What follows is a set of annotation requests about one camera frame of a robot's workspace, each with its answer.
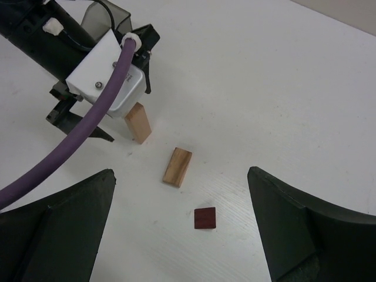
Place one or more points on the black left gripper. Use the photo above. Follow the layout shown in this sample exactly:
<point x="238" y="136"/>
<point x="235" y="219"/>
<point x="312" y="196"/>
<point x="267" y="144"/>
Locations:
<point x="45" y="32"/>

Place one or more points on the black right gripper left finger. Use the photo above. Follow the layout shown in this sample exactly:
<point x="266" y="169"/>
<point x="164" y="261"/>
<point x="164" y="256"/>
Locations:
<point x="57" y="238"/>

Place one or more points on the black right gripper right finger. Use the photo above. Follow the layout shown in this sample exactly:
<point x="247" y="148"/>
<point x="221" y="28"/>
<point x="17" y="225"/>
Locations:
<point x="305" y="238"/>

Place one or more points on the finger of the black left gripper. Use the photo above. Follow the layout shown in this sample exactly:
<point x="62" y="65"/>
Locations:
<point x="147" y="75"/>

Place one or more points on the smoky transparent plastic bin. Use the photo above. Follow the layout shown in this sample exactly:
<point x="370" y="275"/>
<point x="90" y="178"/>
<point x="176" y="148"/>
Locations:
<point x="101" y="16"/>

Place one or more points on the plain light wood block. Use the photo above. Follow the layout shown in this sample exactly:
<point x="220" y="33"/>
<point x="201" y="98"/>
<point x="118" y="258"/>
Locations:
<point x="138" y="123"/>

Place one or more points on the dark red wood block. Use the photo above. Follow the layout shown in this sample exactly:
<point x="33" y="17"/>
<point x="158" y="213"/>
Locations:
<point x="205" y="218"/>

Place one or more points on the striped light wood block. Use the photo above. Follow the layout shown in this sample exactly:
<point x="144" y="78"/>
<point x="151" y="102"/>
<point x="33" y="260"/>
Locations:
<point x="177" y="167"/>

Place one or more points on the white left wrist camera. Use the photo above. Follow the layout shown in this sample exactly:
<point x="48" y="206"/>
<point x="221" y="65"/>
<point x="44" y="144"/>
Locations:
<point x="96" y="67"/>

